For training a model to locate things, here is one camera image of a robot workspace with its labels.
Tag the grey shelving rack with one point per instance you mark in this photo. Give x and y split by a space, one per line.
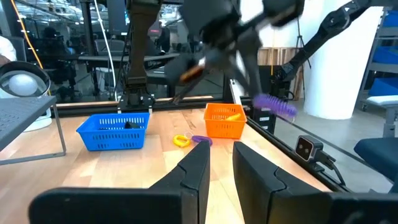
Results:
385 67

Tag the black controller box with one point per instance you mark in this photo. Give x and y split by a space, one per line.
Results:
264 124

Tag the white round camera device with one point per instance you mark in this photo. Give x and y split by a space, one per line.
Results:
23 85

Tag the purple coil wristband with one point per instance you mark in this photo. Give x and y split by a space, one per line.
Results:
273 105
205 140

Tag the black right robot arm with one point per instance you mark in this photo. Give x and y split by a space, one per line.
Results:
141 46

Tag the white round pillar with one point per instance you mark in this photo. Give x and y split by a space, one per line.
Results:
335 77

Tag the person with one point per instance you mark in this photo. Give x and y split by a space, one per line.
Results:
6 49

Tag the blue storage bin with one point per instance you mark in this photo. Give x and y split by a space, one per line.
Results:
387 55
384 87

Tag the yellow coil wristband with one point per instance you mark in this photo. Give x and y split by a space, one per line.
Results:
176 140

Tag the orange plastic basket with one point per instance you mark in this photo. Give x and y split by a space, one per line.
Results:
224 130

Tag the blue plastic basket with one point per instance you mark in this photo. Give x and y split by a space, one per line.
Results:
109 140

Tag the grey perforated metal shelf riser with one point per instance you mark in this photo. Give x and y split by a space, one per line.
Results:
18 115

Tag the dark background desk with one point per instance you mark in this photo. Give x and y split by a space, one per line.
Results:
109 59

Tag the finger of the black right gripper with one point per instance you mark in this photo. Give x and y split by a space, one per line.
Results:
231 68
253 62

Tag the small grey depth camera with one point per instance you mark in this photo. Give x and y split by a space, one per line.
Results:
308 148

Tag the dark blue chair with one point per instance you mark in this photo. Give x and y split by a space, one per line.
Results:
379 155

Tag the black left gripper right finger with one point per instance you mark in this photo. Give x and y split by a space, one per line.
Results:
258 193

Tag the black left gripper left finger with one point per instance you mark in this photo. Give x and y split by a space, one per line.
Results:
196 174

